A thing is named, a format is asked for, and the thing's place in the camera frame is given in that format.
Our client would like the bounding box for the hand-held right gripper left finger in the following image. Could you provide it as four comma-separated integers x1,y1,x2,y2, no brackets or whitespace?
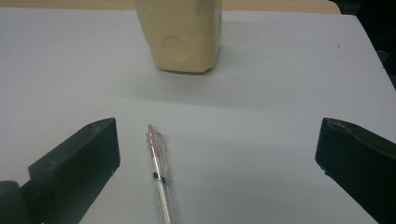
28,117,121,224

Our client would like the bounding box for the clear pink pen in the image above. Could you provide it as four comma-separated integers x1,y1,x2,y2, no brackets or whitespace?
145,123,176,224

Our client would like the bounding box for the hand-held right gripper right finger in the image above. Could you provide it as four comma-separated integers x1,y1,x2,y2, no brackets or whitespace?
315,117,396,224

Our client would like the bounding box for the cream pen holder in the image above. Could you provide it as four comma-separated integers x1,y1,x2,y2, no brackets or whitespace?
134,0,223,75

